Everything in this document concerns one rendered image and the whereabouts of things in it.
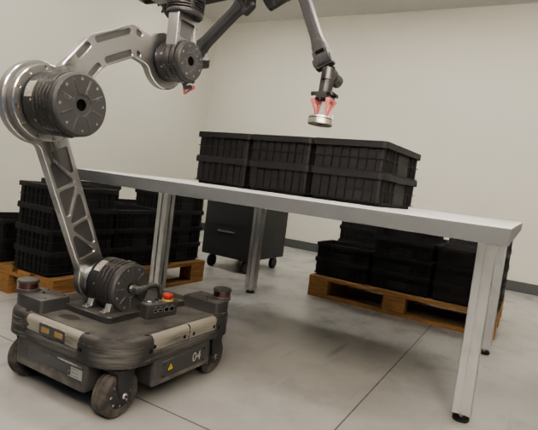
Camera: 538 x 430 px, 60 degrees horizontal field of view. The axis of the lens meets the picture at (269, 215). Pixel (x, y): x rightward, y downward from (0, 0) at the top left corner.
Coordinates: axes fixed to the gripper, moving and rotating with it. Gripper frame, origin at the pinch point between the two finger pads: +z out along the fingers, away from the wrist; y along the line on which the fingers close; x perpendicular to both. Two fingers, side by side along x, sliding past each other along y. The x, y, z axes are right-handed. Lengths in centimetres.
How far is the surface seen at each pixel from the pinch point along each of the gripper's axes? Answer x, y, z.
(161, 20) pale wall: -184, 339, -150
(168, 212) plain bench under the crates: 11, 69, 52
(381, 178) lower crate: 15.3, -37.4, 25.4
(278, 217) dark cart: -163, 121, 49
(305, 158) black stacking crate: 15.3, -5.4, 20.7
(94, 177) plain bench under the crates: 69, 47, 42
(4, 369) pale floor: 87, 53, 111
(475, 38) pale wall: -323, 28, -162
